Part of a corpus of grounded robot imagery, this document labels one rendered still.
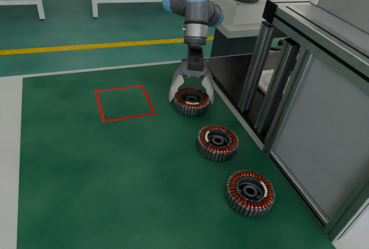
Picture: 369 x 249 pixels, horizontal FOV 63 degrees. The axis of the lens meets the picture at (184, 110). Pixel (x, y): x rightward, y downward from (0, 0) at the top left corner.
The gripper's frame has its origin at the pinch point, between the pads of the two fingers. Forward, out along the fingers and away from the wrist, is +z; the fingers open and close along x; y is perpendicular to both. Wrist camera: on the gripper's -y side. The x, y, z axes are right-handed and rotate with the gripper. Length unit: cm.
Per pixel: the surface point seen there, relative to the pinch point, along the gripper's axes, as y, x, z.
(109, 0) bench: 238, 68, -77
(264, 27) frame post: -15.5, -16.0, -22.8
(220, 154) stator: -20.4, -6.4, 10.6
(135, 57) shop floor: 177, 34, -19
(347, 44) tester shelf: -38.5, -24.8, -17.3
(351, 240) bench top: -36, -34, 24
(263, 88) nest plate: 7.1, -25.6, -6.1
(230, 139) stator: -16.1, -9.8, 7.5
